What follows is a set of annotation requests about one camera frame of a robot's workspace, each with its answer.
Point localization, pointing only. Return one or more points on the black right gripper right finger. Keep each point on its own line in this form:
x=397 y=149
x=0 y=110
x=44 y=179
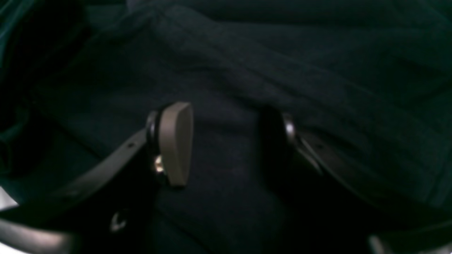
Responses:
x=341 y=210

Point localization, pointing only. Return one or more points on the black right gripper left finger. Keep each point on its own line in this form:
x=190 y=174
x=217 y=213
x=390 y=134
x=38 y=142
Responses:
x=106 y=208

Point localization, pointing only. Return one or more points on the black T-shirt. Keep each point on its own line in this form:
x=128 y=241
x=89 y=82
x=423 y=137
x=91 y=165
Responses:
x=372 y=78

